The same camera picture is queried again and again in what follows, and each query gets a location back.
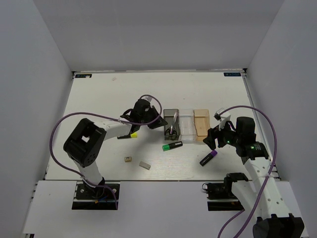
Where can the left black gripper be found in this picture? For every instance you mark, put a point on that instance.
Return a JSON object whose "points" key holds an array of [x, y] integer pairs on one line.
{"points": [[161, 122]]}

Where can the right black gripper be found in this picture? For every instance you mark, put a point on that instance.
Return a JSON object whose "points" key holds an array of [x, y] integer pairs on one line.
{"points": [[214, 133]]}

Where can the purple highlighter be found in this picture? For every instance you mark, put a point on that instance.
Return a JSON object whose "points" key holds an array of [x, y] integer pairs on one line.
{"points": [[208, 157]]}

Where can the black handled scissors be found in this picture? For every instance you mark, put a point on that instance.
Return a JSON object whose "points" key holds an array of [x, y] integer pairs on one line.
{"points": [[172, 130]]}

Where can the yellow highlighter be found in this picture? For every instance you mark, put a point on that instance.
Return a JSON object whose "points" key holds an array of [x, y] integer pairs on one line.
{"points": [[133, 135]]}

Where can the green highlighter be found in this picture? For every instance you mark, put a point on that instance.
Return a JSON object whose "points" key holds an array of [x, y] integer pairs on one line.
{"points": [[172, 145]]}

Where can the grey eraser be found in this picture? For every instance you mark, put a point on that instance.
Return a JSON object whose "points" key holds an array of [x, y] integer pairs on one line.
{"points": [[145, 165]]}

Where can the cream eraser with barcode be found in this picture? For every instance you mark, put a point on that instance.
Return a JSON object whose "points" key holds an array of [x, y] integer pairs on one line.
{"points": [[128, 159]]}

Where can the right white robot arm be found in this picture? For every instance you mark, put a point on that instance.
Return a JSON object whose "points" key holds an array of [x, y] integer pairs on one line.
{"points": [[258, 193]]}

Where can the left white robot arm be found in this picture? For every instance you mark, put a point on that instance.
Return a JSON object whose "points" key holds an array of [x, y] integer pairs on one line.
{"points": [[85, 141]]}

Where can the orange container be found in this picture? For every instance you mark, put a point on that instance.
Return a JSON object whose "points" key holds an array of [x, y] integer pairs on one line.
{"points": [[202, 124]]}

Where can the dark grey container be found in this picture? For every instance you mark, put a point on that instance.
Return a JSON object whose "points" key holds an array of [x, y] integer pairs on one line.
{"points": [[168, 116]]}

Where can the clear container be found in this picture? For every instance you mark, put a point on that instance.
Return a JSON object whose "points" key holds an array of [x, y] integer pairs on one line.
{"points": [[187, 126]]}

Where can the left blue corner label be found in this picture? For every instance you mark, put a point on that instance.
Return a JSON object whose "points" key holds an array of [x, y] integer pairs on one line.
{"points": [[83, 75]]}

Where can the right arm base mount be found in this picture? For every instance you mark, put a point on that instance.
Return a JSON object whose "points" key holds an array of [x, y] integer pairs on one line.
{"points": [[218, 199]]}

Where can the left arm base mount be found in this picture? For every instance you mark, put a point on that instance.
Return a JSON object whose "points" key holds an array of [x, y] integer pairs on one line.
{"points": [[98, 199]]}

